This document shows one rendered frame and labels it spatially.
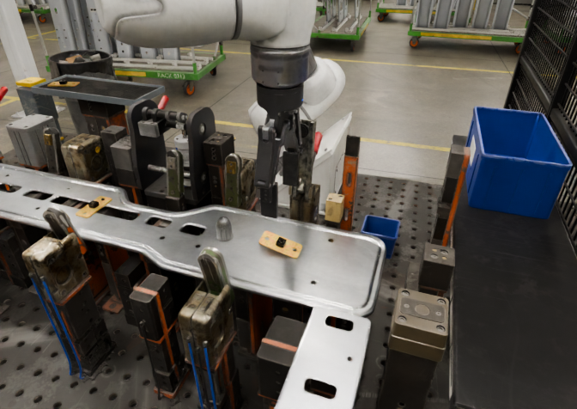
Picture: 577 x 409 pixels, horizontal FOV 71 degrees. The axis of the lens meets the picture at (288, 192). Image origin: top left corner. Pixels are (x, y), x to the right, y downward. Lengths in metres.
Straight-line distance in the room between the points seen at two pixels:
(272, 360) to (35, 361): 0.66
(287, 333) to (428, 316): 0.23
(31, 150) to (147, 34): 0.81
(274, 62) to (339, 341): 0.43
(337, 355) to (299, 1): 0.51
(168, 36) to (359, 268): 0.52
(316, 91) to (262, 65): 0.88
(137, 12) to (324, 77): 1.02
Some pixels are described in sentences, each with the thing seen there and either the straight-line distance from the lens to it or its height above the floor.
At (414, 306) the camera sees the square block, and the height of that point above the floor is 1.06.
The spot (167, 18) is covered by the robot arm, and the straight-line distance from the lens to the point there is 0.55.
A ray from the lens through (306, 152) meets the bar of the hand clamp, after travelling 0.87.
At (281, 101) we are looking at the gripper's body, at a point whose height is 1.32.
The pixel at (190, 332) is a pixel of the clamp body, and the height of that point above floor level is 1.01.
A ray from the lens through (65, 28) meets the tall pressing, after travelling 5.68.
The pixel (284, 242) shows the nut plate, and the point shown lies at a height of 1.02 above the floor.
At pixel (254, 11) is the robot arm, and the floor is 1.45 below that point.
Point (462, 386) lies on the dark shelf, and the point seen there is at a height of 1.03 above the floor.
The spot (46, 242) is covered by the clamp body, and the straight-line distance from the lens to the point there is 0.90.
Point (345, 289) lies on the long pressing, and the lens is 0.75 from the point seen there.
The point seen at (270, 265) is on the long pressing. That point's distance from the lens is 0.79.
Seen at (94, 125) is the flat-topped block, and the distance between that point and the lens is 1.38.
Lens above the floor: 1.53
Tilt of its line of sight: 32 degrees down
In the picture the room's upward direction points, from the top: straight up
